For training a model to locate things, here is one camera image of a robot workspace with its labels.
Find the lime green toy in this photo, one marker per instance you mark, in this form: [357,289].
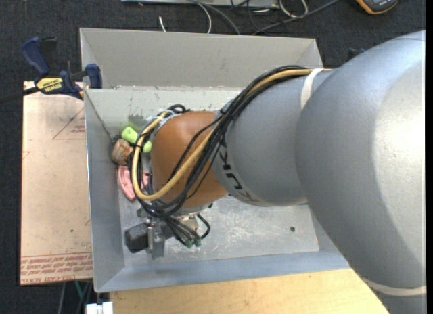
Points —
[129,134]

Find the brown cardboard board, red print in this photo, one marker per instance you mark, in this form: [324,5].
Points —
[54,184]

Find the brown ridged toy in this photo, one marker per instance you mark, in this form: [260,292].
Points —
[121,152]

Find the grey metal bin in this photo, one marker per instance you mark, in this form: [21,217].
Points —
[189,62]

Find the pink curved toy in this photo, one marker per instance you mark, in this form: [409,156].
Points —
[126,184]

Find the dark grey block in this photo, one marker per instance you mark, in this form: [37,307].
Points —
[136,237]

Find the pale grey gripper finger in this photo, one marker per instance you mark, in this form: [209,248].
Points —
[151,240]
[159,247]

